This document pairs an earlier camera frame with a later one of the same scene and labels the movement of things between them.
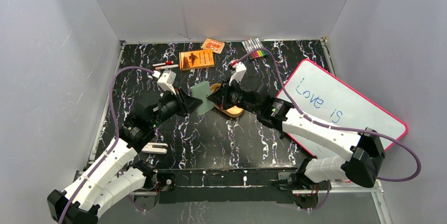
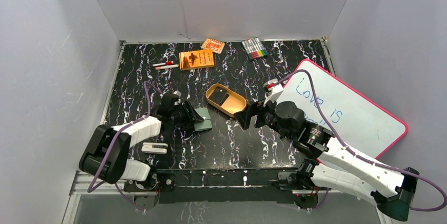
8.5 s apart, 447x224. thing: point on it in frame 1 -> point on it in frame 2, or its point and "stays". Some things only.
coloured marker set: [253, 44] stays
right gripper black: [220, 98] -> [253, 108]
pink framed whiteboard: [314, 93] stays
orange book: [195, 59] stays
